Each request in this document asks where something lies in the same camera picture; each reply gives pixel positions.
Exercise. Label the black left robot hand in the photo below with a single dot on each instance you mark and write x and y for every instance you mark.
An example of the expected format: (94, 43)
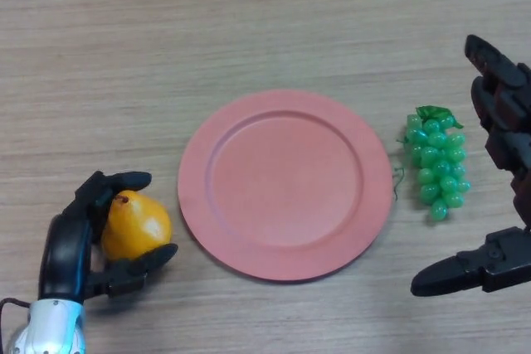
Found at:
(64, 254)

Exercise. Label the green grape bunch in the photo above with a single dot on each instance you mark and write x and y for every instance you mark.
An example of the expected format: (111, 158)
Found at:
(439, 163)

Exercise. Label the yellow pear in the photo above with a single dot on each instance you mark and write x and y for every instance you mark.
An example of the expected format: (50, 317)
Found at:
(139, 227)

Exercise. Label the pink round plate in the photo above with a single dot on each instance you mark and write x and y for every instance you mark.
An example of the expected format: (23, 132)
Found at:
(284, 186)

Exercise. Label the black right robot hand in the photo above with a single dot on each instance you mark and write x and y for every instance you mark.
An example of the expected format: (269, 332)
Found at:
(506, 88)

